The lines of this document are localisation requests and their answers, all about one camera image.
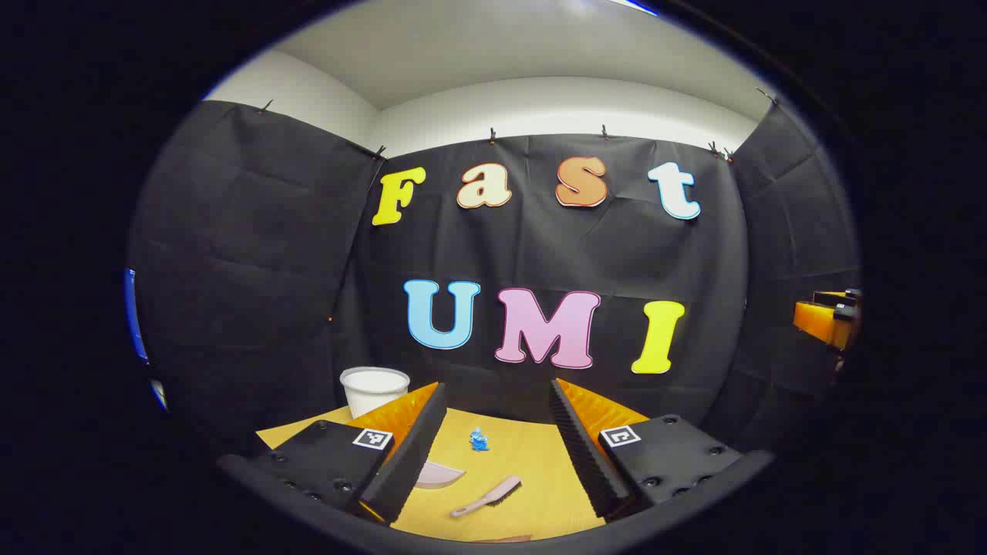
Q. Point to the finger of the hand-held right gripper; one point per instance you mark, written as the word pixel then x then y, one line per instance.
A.
pixel 825 320

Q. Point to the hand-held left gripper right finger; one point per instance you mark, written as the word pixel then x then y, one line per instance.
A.
pixel 582 455

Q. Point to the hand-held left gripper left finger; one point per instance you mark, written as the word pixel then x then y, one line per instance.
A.
pixel 409 455

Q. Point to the pale pink dustpan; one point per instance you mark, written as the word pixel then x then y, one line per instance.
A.
pixel 438 474

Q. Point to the white ribbed garbage bin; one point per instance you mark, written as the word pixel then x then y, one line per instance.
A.
pixel 374 393

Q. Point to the dark blue paper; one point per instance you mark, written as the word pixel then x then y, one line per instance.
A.
pixel 480 445

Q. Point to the small pale pink broom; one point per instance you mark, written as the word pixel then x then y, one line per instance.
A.
pixel 490 499

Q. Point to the wooden desktop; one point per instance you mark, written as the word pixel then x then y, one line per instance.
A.
pixel 524 455

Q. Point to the row of small backdrop clips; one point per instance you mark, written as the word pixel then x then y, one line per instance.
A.
pixel 492 139

